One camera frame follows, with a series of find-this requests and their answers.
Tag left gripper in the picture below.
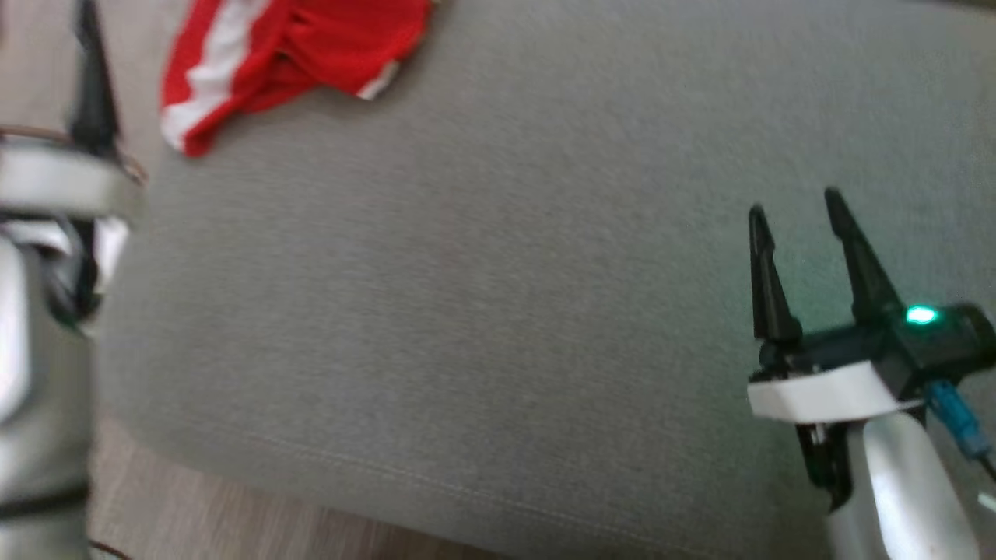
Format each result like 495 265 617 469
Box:
0 0 149 226

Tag blue right camera cable plug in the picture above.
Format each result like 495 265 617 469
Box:
928 380 994 461

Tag red shorts with white stripes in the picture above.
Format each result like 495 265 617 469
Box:
159 0 433 158

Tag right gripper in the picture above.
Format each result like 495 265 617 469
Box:
745 187 936 425

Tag large grey sofa seat cushion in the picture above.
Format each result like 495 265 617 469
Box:
92 0 996 560

